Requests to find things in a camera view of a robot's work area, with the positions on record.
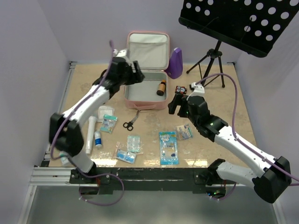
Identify brown medicine bottle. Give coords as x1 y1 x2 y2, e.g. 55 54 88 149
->
156 80 166 96

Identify pink medicine kit case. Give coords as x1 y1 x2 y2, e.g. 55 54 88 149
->
124 31 170 110

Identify large blue packet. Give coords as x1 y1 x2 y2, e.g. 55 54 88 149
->
159 132 179 165

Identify white blue small bottle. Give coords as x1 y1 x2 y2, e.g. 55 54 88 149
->
94 131 102 148

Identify white green bottle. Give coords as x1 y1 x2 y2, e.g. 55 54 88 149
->
59 151 71 167

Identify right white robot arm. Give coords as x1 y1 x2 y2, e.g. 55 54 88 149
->
168 93 292 203

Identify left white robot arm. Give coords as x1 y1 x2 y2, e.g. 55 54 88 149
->
49 56 145 183

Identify owl pattern block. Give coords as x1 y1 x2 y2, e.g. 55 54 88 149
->
175 85 187 95

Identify bandage packet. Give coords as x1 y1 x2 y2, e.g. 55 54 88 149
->
174 124 193 140

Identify purple metronome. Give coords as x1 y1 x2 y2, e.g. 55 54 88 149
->
165 48 183 79

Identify white gauze packet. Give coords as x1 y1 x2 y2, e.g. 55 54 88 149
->
97 105 114 122

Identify teal topped zip bag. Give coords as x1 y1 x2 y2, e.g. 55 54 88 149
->
100 115 117 133

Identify teal blister pack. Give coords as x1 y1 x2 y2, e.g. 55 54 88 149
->
127 135 141 153

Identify white tube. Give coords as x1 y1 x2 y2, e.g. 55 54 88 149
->
85 116 97 154

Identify blue white sachet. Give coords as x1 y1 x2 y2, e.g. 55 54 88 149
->
116 150 137 164

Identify black music stand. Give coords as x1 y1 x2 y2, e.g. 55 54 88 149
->
178 0 299 89

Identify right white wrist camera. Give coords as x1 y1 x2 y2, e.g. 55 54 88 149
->
189 82 205 97

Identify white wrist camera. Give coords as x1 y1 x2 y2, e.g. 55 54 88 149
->
189 82 205 97
113 49 129 61

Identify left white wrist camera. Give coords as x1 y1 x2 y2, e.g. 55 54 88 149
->
113 49 129 61

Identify black handled scissors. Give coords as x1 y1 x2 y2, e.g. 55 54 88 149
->
123 110 140 131

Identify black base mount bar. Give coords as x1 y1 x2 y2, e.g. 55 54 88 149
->
70 168 233 195

